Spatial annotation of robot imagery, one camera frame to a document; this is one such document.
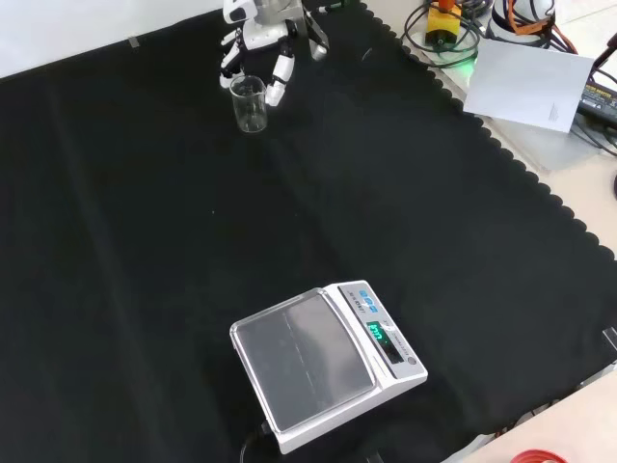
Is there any black looped cable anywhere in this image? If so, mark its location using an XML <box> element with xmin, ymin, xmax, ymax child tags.
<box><xmin>401</xmin><ymin>0</ymin><xmax>484</xmax><ymax>68</ymax></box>

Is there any black power adapter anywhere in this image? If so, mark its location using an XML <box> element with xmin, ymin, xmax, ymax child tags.
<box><xmin>577</xmin><ymin>79</ymin><xmax>617</xmax><ymax>124</ymax></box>

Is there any yellow stop button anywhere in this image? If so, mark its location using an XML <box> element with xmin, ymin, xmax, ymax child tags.
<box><xmin>424</xmin><ymin>0</ymin><xmax>462</xmax><ymax>45</ymax></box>

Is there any pale board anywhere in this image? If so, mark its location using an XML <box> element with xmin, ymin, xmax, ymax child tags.
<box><xmin>462</xmin><ymin>38</ymin><xmax>597</xmax><ymax>132</ymax></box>

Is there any white electronic balance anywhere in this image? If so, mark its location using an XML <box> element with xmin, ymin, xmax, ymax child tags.
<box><xmin>229</xmin><ymin>279</ymin><xmax>429</xmax><ymax>455</ymax></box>

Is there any black bench cloth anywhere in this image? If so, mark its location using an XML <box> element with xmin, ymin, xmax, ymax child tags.
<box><xmin>0</xmin><ymin>0</ymin><xmax>617</xmax><ymax>463</ymax></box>

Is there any black balance cable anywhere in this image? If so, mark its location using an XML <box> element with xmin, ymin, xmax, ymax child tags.
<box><xmin>238</xmin><ymin>422</ymin><xmax>277</xmax><ymax>463</ymax></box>

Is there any red ring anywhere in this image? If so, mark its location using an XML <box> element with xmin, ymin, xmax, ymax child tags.
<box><xmin>509</xmin><ymin>449</ymin><xmax>566</xmax><ymax>463</ymax></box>

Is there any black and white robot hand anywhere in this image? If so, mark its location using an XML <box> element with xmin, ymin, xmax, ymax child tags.
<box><xmin>219</xmin><ymin>0</ymin><xmax>304</xmax><ymax>108</ymax></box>

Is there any clear glass beaker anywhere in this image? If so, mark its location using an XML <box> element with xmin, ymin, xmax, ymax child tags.
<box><xmin>229</xmin><ymin>75</ymin><xmax>269</xmax><ymax>135</ymax></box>

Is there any grey metal base plate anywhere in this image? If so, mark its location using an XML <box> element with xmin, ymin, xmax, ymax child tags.
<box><xmin>403</xmin><ymin>28</ymin><xmax>616</xmax><ymax>172</ymax></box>

